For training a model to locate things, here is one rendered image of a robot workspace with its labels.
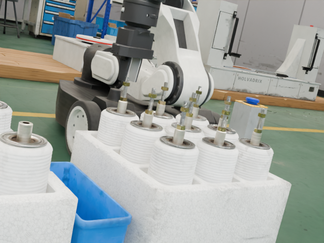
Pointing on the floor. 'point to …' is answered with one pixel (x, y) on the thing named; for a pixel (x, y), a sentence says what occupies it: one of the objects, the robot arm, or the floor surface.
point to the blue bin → (92, 208)
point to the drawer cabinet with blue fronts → (64, 6)
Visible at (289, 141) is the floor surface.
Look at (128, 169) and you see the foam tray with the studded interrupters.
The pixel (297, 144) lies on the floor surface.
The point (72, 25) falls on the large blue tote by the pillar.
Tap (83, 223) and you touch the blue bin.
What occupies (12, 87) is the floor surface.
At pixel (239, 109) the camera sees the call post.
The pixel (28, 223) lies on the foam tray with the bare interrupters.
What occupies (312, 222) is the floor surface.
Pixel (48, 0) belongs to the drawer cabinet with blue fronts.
